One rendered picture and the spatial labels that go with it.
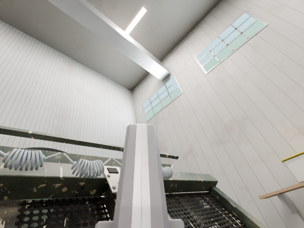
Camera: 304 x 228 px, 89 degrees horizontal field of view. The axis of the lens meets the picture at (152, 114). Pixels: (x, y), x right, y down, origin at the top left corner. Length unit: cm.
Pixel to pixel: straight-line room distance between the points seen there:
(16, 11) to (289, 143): 615
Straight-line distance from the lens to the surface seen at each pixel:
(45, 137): 66
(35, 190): 77
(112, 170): 85
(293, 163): 251
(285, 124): 327
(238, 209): 140
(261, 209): 321
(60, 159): 129
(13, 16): 550
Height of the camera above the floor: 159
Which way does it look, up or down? 38 degrees up
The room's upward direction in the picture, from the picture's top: 15 degrees counter-clockwise
